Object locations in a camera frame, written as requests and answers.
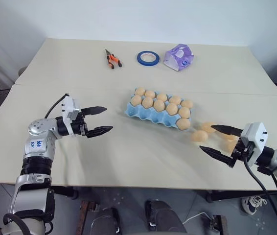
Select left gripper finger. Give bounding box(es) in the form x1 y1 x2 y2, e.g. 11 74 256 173
86 125 115 140
81 106 108 117

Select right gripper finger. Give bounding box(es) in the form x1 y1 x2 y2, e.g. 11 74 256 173
210 124 243 137
199 145 235 169

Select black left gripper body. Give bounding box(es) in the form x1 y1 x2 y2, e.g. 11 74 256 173
70 110 91 140

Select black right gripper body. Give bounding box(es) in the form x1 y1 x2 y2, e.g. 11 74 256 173
231 137 254 163

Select blue egg carton with eggs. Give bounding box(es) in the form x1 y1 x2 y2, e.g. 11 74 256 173
124 87 194 130

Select orange black needle-nose pliers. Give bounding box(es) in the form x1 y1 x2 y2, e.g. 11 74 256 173
104 48 123 70

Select white blue sneaker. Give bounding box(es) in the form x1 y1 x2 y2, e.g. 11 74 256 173
241 195 268 215

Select dark rusty metal block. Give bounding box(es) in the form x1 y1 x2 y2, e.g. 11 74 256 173
202 214 230 235

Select blue tape roll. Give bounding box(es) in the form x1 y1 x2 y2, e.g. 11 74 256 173
136 50 161 66

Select dark rounded shape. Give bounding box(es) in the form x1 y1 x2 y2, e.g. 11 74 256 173
91 207 120 235
145 199 187 234

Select purple white tissue pack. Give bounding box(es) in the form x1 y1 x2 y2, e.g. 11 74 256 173
163 43 195 72

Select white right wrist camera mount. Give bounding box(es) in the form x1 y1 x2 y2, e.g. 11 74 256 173
240 121 268 164

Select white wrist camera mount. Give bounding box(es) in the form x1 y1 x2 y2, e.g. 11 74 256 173
60 94 83 136
240 121 268 164

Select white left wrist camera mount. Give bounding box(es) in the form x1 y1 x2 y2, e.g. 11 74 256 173
60 94 83 136

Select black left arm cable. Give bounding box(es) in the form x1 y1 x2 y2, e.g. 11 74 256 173
44 92 70 119

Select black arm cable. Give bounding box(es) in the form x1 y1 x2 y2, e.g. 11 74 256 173
44 92 70 119
243 158 277 235

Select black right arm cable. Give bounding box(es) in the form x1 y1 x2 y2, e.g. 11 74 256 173
243 158 277 235

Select black table frame bar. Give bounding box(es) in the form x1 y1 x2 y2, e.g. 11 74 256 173
206 189 277 203

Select thin white cable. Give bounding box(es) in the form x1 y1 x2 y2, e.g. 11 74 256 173
183 211 214 225

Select black cable loop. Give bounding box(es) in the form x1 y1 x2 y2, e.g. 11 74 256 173
2 212 31 235

